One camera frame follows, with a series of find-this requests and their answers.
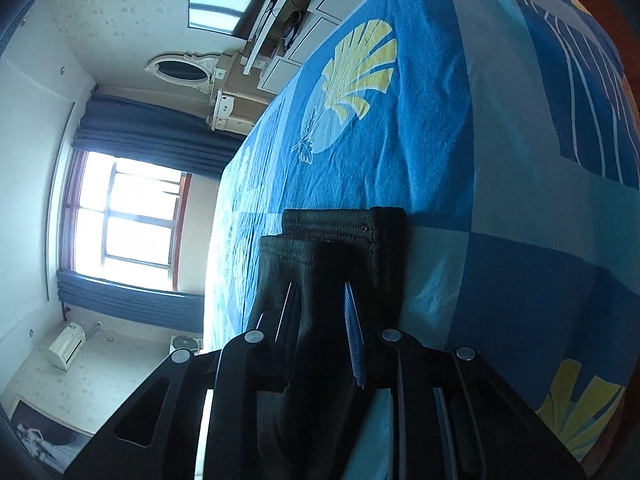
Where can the white air conditioner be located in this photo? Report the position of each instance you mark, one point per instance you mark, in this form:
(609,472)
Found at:
(66,346)

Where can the black pants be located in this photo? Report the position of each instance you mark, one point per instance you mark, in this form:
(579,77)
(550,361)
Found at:
(325,270)

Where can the dark blue curtain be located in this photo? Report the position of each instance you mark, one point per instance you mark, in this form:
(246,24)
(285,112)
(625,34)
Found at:
(130,305)
(160,130)

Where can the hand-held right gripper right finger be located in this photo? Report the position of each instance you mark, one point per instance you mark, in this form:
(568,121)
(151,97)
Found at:
(354,340)

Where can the wall poster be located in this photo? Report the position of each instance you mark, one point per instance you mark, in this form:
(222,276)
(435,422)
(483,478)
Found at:
(50,440)

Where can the white round fan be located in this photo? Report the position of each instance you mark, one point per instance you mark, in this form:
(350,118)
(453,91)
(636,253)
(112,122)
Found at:
(185,343)

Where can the blue printed bedsheet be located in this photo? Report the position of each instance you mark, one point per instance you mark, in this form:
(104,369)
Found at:
(450,135)

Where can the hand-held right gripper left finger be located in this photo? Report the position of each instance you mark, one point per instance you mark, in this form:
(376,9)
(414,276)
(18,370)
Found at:
(272,360)

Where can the white television shelf unit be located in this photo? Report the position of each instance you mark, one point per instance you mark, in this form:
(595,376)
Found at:
(300,45)

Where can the white dressing table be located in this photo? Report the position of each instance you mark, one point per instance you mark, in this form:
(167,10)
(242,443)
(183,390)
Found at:
(235,100)

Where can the white oval mirror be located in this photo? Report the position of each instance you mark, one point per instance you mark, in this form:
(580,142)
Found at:
(177,71)

